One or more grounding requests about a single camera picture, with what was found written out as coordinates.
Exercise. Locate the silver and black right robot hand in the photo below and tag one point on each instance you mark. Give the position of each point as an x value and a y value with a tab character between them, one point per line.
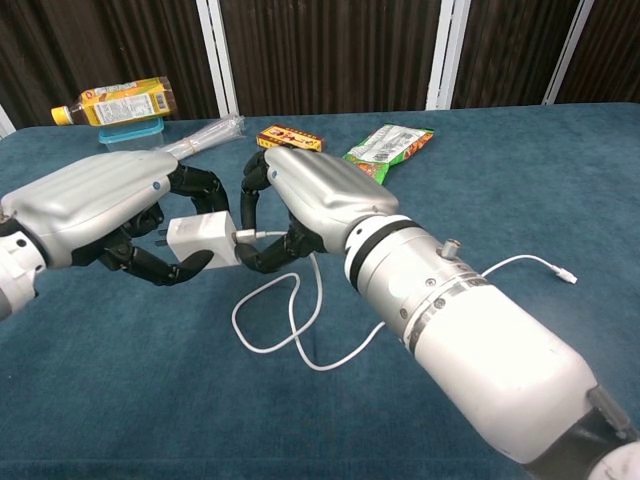
330	190

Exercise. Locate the silver and black left robot hand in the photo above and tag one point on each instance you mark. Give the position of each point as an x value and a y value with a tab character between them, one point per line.
95	200

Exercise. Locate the white power adapter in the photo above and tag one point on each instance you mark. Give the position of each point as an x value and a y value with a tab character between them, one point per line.
200	235

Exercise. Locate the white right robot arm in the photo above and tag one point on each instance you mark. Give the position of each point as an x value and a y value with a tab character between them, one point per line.
490	360

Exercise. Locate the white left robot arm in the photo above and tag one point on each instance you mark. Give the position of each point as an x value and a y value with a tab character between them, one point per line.
15	270

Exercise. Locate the small yellow and red box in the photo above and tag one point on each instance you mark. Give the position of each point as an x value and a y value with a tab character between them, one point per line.
295	137

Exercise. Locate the clear container with blue lid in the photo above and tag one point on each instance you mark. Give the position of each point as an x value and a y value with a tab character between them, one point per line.
130	136

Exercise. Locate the green snack bag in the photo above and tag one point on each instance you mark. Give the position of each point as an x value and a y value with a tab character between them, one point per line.
395	145

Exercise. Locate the tea bottle with yellow label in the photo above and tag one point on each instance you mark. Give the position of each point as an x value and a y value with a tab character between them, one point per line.
120	107

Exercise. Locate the bundle of clear wrapped straws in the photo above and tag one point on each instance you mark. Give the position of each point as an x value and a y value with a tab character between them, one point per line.
215	132

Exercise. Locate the brown pleated curtain panel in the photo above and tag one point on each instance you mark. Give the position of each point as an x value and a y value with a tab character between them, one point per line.
510	50
100	40
615	50
330	50

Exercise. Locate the teal tablecloth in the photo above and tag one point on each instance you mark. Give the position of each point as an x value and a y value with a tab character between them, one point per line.
150	400

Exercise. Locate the white partition frame post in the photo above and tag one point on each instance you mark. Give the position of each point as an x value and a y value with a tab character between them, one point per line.
442	65
565	55
220	75
4	122

